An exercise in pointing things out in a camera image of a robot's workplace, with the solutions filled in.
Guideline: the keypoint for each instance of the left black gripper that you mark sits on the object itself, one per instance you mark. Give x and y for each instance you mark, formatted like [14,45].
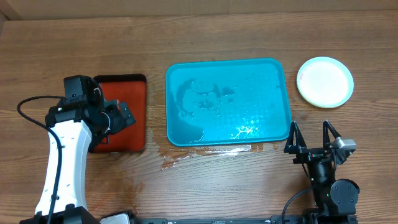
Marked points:
[118,121]

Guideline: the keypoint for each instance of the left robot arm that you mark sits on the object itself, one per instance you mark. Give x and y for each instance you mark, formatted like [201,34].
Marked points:
[63,197]

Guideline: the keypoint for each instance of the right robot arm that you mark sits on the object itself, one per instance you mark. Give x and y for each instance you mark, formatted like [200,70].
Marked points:
[335,200]

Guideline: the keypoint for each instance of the light blue plate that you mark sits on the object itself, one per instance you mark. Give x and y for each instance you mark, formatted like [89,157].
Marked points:
[325,82]

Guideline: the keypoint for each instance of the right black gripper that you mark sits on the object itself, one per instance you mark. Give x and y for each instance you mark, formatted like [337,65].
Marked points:
[306,153]

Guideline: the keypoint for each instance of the teal plastic tray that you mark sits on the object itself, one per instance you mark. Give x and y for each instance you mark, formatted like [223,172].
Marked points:
[226,102]

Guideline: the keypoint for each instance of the red black-rimmed tray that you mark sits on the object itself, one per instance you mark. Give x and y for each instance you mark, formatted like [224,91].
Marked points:
[131,89]

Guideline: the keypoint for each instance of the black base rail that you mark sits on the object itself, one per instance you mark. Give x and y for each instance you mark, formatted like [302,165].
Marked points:
[125,218]

